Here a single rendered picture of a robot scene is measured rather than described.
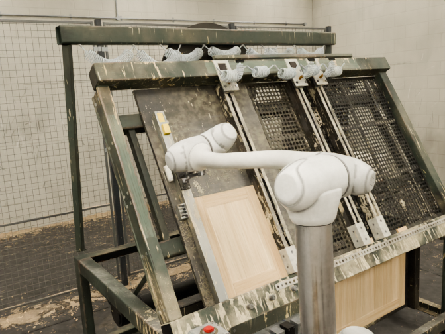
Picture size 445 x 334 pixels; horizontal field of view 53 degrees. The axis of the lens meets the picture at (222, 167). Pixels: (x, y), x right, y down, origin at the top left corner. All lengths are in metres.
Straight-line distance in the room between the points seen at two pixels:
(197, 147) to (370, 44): 6.87
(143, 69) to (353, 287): 1.81
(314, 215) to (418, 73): 6.60
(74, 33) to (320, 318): 1.99
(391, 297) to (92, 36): 2.53
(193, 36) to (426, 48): 5.18
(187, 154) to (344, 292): 1.66
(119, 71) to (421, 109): 6.07
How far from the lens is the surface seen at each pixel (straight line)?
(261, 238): 2.23
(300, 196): 1.13
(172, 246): 2.05
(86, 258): 3.04
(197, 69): 2.39
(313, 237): 1.22
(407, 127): 3.40
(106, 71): 2.17
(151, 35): 2.83
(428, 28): 7.64
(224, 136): 1.62
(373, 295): 3.16
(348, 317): 3.01
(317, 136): 2.67
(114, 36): 2.74
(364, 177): 1.29
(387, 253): 2.74
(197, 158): 1.54
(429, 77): 7.59
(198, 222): 2.05
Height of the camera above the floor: 1.82
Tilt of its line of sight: 10 degrees down
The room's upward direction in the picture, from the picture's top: 3 degrees counter-clockwise
